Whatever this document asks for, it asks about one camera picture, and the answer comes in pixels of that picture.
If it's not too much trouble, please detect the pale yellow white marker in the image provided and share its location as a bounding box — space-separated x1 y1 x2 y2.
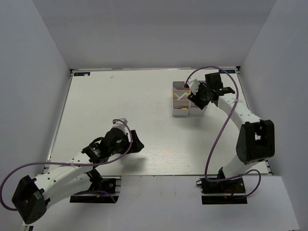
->
177 92 189 100

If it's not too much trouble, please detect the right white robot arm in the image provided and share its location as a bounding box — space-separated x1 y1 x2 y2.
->
184 72 275 192

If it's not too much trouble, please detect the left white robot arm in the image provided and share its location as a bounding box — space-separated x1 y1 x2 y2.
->
12 128 144 225

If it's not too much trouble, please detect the right white compartment container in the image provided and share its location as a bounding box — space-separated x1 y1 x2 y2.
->
189 97 207 116

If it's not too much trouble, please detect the white compartment container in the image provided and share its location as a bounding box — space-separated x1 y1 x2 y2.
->
172 81 190 116
189 97 207 116

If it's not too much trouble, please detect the left white compartment container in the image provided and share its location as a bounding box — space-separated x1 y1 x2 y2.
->
172 81 190 116

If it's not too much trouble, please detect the right blue table label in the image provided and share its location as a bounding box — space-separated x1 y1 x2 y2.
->
219 69 236 74

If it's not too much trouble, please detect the blue table label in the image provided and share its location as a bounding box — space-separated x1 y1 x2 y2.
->
74 72 90 77
219 69 236 74

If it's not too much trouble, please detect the left blue table label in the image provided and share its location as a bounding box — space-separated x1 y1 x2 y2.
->
74 72 90 77

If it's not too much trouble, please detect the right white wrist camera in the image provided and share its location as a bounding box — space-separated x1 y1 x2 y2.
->
184 79 201 95

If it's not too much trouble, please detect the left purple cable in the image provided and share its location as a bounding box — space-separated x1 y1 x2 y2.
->
0 118 133 211

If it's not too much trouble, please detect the purple cable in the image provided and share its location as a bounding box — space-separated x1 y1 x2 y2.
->
0 118 133 211
184 66 262 199

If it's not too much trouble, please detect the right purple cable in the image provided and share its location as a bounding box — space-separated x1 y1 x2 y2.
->
184 66 262 199

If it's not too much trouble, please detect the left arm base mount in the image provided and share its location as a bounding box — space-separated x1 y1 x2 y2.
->
70 169 121 204

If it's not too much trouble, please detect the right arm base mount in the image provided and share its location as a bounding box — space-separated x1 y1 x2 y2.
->
196 178 247 205

